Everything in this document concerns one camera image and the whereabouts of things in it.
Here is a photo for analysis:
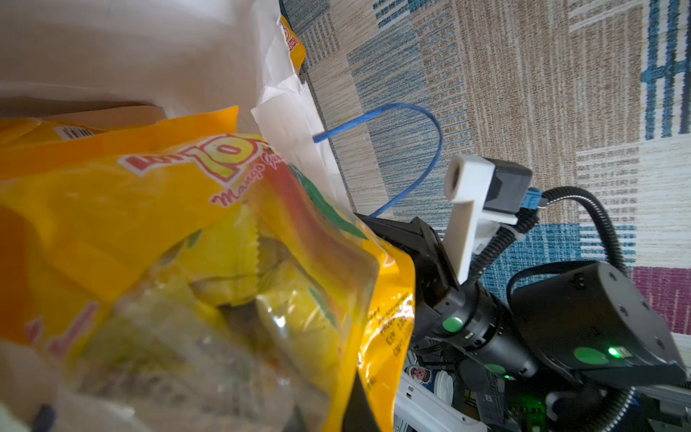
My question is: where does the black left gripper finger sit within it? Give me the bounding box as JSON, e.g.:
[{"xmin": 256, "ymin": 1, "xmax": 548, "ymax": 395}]
[{"xmin": 341, "ymin": 373, "xmax": 381, "ymax": 432}]

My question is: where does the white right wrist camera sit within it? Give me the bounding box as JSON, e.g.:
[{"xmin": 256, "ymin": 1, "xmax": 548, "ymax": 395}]
[{"xmin": 443, "ymin": 155, "xmax": 543, "ymax": 284}]

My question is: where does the yellow mango candy bag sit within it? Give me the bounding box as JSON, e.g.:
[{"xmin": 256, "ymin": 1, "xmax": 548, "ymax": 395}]
[
  {"xmin": 281, "ymin": 16, "xmax": 307, "ymax": 74},
  {"xmin": 1, "ymin": 108, "xmax": 415, "ymax": 431},
  {"xmin": 0, "ymin": 117, "xmax": 109, "ymax": 179}
]

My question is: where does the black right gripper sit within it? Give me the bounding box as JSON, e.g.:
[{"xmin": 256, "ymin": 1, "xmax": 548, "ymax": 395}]
[{"xmin": 358, "ymin": 214, "xmax": 480, "ymax": 340}]

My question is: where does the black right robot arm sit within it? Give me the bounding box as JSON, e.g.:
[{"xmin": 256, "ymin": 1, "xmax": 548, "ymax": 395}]
[{"xmin": 365, "ymin": 186, "xmax": 688, "ymax": 431}]

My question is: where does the blue checkered paper bag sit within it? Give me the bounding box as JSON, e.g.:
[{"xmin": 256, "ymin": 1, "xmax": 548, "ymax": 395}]
[{"xmin": 1, "ymin": 1, "xmax": 348, "ymax": 204}]

